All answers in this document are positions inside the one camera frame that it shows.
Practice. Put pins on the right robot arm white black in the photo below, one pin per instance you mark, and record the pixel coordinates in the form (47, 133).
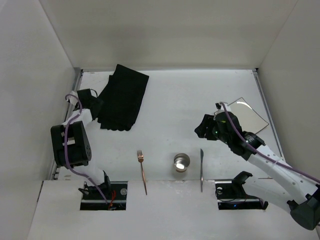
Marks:
(293, 191)

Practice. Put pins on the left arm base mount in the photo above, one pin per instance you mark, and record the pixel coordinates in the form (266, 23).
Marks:
(114, 197)

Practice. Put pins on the silver table knife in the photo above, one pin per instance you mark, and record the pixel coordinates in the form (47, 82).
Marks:
(201, 169)

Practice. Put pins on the black cloth placemat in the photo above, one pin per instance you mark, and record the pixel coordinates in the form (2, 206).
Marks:
(122, 99)

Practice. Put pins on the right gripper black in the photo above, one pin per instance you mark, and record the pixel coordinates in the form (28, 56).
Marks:
(206, 126)

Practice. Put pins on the silver metal cup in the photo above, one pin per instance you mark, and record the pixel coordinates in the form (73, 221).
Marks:
(181, 162)

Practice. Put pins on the copper fork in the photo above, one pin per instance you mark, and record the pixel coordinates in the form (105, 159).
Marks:
(140, 158)

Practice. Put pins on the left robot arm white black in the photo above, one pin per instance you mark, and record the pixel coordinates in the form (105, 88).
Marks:
(70, 142)

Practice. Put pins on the square white plate black rim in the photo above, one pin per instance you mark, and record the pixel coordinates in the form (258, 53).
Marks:
(248, 118)

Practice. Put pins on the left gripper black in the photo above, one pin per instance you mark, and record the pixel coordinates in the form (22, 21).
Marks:
(94, 106)

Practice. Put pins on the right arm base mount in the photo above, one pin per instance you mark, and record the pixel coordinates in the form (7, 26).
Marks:
(231, 195)

